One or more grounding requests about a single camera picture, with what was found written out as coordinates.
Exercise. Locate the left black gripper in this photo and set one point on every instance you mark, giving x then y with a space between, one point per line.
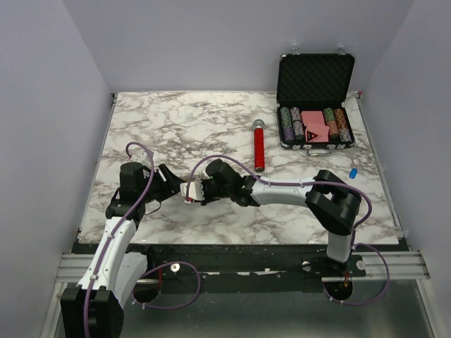
170 186

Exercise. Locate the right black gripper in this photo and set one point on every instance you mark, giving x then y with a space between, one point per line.
204 183

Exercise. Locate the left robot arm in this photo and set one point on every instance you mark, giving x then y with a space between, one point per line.
95 306

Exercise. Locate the red glitter microphone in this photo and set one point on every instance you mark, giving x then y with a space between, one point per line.
259 159

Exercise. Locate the pink playing cards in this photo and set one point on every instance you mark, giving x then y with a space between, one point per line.
316 129

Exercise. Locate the black poker chip case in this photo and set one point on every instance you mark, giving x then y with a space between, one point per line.
314 82

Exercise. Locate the blue capped key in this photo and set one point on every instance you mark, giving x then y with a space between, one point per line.
353 173

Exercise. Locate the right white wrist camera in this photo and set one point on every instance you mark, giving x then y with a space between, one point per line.
192 192

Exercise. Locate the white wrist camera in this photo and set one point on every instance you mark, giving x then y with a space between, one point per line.
143 159
192 192

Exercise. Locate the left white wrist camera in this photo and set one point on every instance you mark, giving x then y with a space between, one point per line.
143 159

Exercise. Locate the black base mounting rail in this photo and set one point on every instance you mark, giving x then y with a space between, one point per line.
217 268

